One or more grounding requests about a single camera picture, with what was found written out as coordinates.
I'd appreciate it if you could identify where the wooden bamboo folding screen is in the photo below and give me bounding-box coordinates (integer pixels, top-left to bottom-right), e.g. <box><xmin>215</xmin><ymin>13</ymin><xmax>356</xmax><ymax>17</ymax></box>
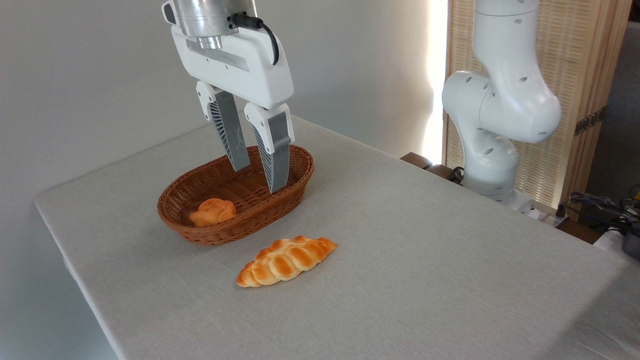
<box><xmin>442</xmin><ymin>0</ymin><xmax>633</xmax><ymax>217</ymax></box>

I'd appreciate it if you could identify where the brown wooden furniture piece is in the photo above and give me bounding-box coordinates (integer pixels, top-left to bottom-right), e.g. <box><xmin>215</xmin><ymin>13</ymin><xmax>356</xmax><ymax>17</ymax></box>
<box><xmin>400</xmin><ymin>152</ymin><xmax>463</xmax><ymax>187</ymax></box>

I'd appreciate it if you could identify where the round orange bread bun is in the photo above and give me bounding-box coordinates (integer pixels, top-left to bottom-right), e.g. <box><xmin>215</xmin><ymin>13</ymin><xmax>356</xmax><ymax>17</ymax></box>
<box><xmin>189</xmin><ymin>198</ymin><xmax>237</xmax><ymax>228</ymax></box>

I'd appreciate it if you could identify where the grey tablecloth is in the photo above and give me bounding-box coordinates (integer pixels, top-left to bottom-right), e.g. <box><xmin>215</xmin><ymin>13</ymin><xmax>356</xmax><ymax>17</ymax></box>
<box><xmin>34</xmin><ymin>114</ymin><xmax>640</xmax><ymax>360</ymax></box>

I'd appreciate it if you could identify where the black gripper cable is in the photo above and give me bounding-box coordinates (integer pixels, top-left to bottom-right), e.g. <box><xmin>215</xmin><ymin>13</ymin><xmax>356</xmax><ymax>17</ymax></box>
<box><xmin>231</xmin><ymin>12</ymin><xmax>280</xmax><ymax>66</ymax></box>

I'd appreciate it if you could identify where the brown wicker basket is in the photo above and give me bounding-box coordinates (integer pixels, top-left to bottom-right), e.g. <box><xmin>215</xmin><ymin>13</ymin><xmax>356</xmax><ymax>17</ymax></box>
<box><xmin>157</xmin><ymin>145</ymin><xmax>315</xmax><ymax>246</ymax></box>

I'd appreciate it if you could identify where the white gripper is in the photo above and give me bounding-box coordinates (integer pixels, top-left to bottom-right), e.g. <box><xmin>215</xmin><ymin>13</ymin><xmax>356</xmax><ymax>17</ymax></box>
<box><xmin>170</xmin><ymin>25</ymin><xmax>295</xmax><ymax>195</ymax></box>

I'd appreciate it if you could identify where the black cable bundle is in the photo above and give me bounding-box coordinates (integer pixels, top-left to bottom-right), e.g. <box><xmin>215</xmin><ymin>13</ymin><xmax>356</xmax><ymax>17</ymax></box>
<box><xmin>555</xmin><ymin>191</ymin><xmax>640</xmax><ymax>237</ymax></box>

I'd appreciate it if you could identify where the long braided bread loaf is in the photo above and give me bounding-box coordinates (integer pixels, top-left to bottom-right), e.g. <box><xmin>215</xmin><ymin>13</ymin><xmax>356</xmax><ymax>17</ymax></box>
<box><xmin>236</xmin><ymin>235</ymin><xmax>338</xmax><ymax>288</ymax></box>

